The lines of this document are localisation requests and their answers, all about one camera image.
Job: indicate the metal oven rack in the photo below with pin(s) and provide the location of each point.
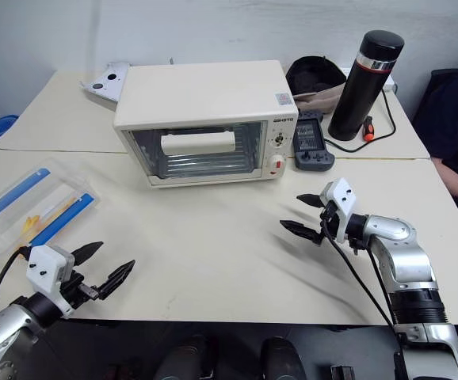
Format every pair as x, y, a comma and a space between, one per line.
201, 164

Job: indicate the person in dark blue clothes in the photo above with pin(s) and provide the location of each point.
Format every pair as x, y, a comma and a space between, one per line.
455, 111

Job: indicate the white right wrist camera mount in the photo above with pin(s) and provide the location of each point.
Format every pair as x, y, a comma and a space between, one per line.
342, 202

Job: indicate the white camera device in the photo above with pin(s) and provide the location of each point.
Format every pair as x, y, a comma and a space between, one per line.
108, 81

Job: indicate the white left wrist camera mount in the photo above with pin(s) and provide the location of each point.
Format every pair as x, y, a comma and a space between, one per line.
46, 273

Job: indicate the cream toaster oven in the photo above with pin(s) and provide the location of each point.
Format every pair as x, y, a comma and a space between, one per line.
197, 91

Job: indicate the blue round object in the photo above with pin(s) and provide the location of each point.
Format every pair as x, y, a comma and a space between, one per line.
0, 126

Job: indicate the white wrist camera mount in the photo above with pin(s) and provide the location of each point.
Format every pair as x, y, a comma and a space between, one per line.
342, 202
46, 273

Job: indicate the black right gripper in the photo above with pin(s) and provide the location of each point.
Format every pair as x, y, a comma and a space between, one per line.
330, 219

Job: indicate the grey handheld game controller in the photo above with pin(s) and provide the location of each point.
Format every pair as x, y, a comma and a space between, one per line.
312, 142

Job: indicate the white knob with red marker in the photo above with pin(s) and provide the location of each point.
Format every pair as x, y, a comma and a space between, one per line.
277, 164

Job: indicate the person's bare forearm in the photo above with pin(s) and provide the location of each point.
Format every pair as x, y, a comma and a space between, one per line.
456, 178

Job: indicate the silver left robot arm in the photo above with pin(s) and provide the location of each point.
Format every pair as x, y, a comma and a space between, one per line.
3, 336

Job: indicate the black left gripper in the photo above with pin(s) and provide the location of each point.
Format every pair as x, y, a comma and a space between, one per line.
74, 291

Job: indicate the orange black screwdriver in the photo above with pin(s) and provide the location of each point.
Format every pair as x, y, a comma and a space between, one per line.
368, 128

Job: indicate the clear plastic box blue clips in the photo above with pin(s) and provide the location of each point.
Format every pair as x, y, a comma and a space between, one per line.
11, 213

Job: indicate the black cap beige brim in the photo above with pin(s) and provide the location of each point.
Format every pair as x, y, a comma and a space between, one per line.
312, 77

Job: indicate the dark rounded shape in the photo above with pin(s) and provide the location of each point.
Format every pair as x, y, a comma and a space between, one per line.
183, 358
282, 358

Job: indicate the black thermos bottle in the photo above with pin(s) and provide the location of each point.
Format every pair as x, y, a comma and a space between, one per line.
357, 87

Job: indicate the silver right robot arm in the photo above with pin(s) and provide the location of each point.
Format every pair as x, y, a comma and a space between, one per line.
407, 269

